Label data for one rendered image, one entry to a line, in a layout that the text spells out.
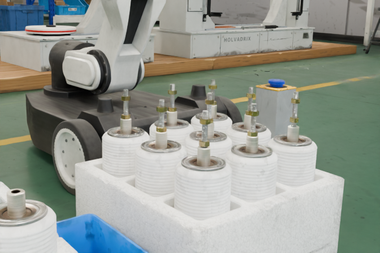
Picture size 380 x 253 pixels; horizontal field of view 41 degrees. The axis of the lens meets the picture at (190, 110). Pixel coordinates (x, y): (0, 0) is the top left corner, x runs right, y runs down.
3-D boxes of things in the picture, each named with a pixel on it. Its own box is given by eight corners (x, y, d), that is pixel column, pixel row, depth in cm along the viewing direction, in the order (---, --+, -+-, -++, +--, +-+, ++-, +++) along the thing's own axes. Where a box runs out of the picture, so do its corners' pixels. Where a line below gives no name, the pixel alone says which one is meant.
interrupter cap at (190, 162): (172, 163, 86) (172, 159, 86) (206, 156, 90) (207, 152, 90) (199, 176, 80) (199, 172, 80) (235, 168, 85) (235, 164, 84)
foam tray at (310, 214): (76, 242, 109) (74, 163, 105) (210, 199, 134) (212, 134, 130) (194, 336, 80) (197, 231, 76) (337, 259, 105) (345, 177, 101)
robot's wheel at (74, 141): (51, 183, 142) (49, 114, 138) (68, 179, 145) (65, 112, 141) (90, 206, 128) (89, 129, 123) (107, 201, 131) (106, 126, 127)
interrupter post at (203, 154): (193, 164, 86) (194, 145, 85) (204, 162, 87) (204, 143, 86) (202, 169, 84) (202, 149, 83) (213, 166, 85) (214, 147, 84)
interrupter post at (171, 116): (171, 123, 112) (171, 109, 111) (179, 125, 110) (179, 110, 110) (163, 126, 110) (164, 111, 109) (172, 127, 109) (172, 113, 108)
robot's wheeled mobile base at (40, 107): (-5, 136, 177) (-11, 40, 169) (119, 116, 211) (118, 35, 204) (95, 191, 131) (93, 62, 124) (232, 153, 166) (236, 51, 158)
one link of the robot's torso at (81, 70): (61, 86, 170) (60, 47, 167) (112, 81, 183) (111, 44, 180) (95, 96, 155) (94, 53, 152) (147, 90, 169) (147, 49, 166)
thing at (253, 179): (227, 255, 92) (231, 160, 87) (217, 231, 101) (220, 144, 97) (278, 253, 93) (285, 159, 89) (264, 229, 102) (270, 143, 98)
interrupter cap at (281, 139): (319, 143, 100) (319, 140, 100) (296, 150, 95) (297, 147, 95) (288, 135, 105) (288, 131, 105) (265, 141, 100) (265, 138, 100)
